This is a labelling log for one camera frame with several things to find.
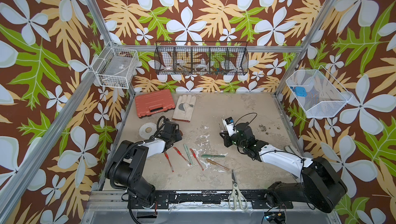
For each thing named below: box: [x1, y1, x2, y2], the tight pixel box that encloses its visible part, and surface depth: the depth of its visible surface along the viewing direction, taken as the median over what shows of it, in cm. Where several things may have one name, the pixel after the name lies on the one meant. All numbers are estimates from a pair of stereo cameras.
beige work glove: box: [172, 94, 197, 123], surface depth 113 cm
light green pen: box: [183, 143, 194, 166], surface depth 90 cm
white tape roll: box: [138, 122, 158, 140], surface depth 101 cm
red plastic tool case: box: [134, 88, 176, 118], surface depth 110 cm
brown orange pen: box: [205, 157, 230, 171], surface depth 87 cm
